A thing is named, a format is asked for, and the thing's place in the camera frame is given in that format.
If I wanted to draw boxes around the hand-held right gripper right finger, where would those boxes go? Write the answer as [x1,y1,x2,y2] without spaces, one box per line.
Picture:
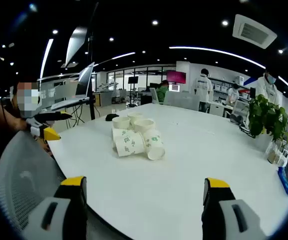
[201,177,268,240]

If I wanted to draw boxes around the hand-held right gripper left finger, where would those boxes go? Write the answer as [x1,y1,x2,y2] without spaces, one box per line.
[21,176,88,240]

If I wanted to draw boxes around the pile of paper cups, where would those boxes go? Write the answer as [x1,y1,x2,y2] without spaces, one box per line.
[111,111,166,161]

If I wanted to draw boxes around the black tripod stand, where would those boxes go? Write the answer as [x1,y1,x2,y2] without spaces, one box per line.
[86,2,100,121]

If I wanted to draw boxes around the grey mesh office chair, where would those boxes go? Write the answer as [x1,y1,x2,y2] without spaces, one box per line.
[0,129,124,240]

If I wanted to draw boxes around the small wooden cabinet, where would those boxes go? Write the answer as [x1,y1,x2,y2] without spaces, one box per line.
[93,92,103,107]

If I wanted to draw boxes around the white table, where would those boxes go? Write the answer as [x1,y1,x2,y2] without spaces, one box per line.
[46,102,288,240]

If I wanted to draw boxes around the straight ceiling light strip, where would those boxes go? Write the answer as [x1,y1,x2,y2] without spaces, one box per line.
[93,51,136,68]
[40,38,54,80]

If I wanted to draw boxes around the white light panel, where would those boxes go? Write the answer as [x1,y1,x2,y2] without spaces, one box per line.
[65,26,88,67]

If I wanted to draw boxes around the glass plant vase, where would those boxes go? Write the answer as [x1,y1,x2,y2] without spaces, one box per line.
[265,139,284,165]

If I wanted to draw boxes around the black monitor on stand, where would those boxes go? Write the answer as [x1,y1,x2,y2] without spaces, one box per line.
[127,76,139,107]

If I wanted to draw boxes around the white office chair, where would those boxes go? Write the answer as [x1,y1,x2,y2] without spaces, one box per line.
[149,87,159,104]
[232,99,249,118]

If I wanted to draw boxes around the white counter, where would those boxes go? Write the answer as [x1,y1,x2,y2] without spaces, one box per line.
[208,101,234,118]

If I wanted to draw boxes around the green potted plant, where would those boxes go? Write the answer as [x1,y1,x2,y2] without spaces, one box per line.
[248,93,288,143]

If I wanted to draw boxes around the wide grey office chair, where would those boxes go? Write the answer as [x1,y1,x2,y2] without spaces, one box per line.
[163,91,201,111]

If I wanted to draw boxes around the round ceiling spotlights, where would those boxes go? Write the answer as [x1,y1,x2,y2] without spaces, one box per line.
[1,19,284,76]

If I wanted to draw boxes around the long curved light strip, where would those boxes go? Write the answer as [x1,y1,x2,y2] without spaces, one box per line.
[169,45,288,102]

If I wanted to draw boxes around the ceiling air vent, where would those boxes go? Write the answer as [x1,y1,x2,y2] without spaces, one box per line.
[232,13,278,50]

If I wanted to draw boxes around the black cable bundle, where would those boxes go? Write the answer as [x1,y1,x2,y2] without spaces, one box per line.
[67,103,102,126]

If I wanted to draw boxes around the black table cable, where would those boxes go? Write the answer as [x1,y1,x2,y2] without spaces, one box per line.
[238,124,257,139]

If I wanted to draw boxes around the wall shelf with boxes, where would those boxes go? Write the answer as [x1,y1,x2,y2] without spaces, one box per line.
[208,76,251,101]

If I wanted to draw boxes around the magenta wall screen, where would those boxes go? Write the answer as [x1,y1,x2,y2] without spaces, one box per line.
[167,70,187,85]

